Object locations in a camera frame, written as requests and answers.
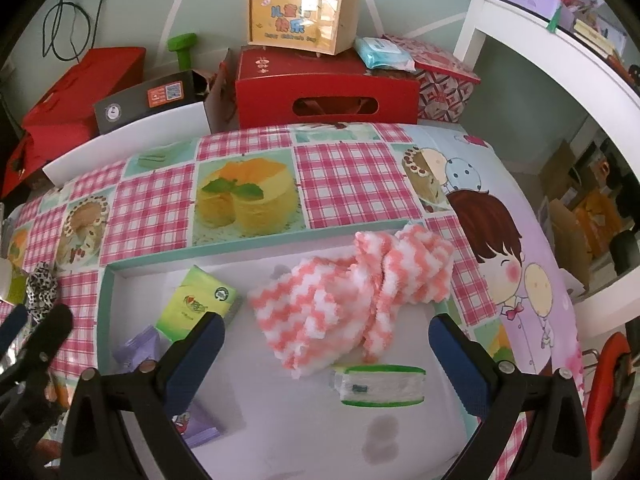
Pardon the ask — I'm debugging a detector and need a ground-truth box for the blue wet wipes pack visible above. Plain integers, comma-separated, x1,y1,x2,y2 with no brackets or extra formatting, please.
354,36,417,72

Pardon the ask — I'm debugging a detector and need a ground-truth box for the black cardboard box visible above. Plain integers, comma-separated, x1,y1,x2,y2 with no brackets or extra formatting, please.
93,70,211,136

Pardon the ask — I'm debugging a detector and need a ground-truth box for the white foam board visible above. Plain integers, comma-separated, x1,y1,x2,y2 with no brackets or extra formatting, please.
42,100,210,188

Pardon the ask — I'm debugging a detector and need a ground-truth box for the red cardboard box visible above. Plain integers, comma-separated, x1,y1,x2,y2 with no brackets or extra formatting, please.
22,47,147,133

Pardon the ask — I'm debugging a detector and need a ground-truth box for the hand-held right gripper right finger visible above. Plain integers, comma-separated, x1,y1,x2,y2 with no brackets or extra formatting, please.
428,313,592,480

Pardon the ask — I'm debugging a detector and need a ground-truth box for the red chair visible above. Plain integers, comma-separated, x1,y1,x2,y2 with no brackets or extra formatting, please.
585,332,636,448

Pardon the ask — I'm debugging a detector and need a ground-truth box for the beige gift box brown handle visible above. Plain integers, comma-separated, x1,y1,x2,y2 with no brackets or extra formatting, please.
246,0,362,56

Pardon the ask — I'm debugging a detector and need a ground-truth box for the pink white chevron cloth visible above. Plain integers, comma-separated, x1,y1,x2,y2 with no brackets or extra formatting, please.
248,223,456,380

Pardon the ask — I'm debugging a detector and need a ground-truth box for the red box with slot handle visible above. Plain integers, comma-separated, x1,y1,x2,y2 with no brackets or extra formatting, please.
234,46,421,130

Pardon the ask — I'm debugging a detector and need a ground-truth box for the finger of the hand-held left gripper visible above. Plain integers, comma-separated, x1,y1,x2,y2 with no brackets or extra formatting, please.
0,305,29,361
0,304,74,461

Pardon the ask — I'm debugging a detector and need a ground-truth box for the green dumbbell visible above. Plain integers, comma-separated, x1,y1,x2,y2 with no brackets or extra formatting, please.
167,33,198,68

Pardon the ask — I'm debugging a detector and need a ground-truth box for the green tissue pack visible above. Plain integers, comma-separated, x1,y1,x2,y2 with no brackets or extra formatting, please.
330,364,427,406
157,266,244,346

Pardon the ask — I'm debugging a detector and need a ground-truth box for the leopard print scrunchie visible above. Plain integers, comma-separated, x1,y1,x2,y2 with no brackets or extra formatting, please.
26,261,60,321

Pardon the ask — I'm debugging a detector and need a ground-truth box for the white side table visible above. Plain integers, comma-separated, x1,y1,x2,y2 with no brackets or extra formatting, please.
452,0,640,346

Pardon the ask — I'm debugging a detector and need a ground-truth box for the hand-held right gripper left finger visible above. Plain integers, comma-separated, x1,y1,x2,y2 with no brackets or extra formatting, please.
59,311,226,480

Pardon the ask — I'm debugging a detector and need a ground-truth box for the red patterned box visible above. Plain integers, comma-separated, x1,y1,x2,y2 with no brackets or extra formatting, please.
382,34,482,123

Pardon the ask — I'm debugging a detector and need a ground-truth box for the red paper bag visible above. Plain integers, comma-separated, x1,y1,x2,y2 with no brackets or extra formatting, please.
0,127,53,200

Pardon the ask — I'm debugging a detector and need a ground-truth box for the purple cartoon packet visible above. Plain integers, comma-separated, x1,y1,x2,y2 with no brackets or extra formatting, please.
112,325,223,448

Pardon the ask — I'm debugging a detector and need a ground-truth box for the white tray teal rim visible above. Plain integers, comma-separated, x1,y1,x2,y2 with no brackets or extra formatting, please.
97,219,523,480

